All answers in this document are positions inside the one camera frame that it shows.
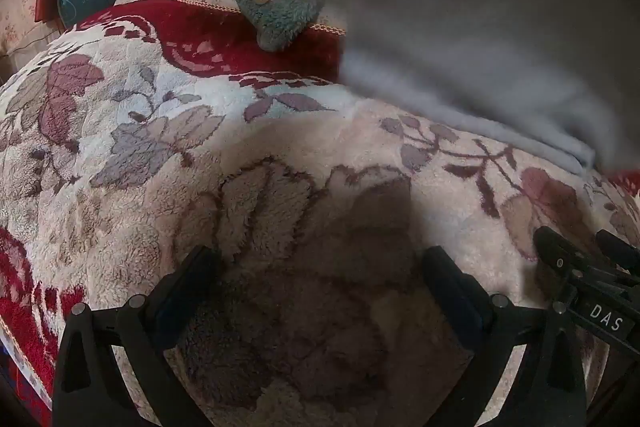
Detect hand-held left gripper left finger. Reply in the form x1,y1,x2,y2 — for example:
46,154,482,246
52,245,221,427

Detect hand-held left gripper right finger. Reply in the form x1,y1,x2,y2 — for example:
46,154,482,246
422,247,588,427

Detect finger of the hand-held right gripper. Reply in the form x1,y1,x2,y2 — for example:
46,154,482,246
533,226,593,280
595,230,640,265

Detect grey pants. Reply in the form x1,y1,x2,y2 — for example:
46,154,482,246
195,0,640,180

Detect red floral fleece blanket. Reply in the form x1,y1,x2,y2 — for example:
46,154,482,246
0,0,640,427

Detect teal fleece garment with button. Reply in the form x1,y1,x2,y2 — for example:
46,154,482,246
222,0,324,54

